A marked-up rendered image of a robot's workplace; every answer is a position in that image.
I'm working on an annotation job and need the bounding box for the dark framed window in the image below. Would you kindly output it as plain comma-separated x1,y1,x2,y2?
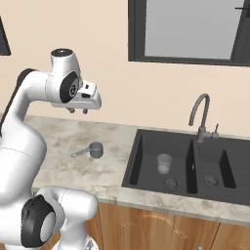
127,0,250,67

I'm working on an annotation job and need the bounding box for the wooden cupboard door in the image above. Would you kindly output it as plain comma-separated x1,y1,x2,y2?
210,222,250,250
97,202,223,250

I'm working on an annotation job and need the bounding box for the black double basin sink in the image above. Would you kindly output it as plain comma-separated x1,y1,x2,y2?
121,128,250,207

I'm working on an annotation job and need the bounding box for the grey measuring cup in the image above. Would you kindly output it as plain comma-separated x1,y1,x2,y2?
70,142,104,160

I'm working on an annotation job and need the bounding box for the grey curved tap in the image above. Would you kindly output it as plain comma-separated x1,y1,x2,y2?
187,93,221,144

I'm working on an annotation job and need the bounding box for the dark wall cabinet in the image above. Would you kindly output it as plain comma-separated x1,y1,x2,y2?
0,16,13,57

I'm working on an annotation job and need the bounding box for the clear glass cup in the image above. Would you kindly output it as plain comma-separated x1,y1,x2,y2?
156,153,173,175

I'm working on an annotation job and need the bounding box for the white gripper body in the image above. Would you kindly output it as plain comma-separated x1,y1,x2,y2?
52,92,103,111

